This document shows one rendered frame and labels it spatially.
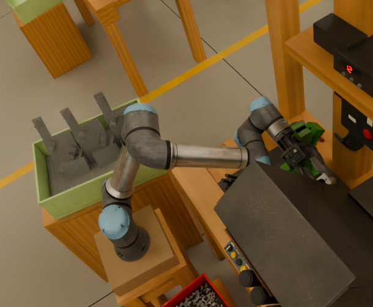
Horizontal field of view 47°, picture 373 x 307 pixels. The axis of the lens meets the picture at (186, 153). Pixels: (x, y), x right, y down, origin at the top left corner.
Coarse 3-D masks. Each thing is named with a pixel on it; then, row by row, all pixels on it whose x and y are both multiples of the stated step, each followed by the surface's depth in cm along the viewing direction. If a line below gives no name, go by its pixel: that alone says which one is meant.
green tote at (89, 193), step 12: (60, 132) 227; (36, 144) 228; (36, 156) 223; (36, 168) 216; (144, 168) 207; (36, 180) 211; (48, 180) 226; (96, 180) 202; (144, 180) 213; (48, 192) 218; (72, 192) 204; (84, 192) 206; (96, 192) 209; (48, 204) 204; (60, 204) 207; (72, 204) 210; (84, 204) 212; (60, 216) 213
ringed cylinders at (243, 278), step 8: (240, 272) 99; (248, 272) 98; (240, 280) 98; (248, 280) 97; (256, 280) 98; (256, 288) 96; (264, 288) 96; (256, 296) 95; (264, 296) 94; (256, 304) 95; (264, 304) 95; (272, 304) 98
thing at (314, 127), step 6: (306, 126) 166; (312, 126) 164; (318, 126) 166; (312, 132) 164; (318, 132) 164; (312, 138) 168; (318, 138) 167; (312, 144) 168; (288, 168) 174; (294, 168) 175
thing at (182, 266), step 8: (160, 216) 193; (168, 232) 187; (176, 248) 182; (176, 256) 179; (184, 264) 176; (168, 272) 176; (176, 272) 177; (152, 280) 176; (160, 280) 175; (136, 288) 176; (144, 288) 175; (152, 288) 177; (128, 296) 174; (136, 296) 176; (120, 304) 175
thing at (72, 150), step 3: (51, 141) 215; (54, 141) 216; (51, 144) 215; (54, 144) 216; (51, 147) 215; (72, 147) 217; (75, 147) 218; (48, 150) 213; (51, 150) 213; (69, 150) 218; (72, 150) 218; (51, 153) 213; (69, 153) 216; (72, 153) 217; (69, 156) 215; (72, 156) 215; (72, 159) 216
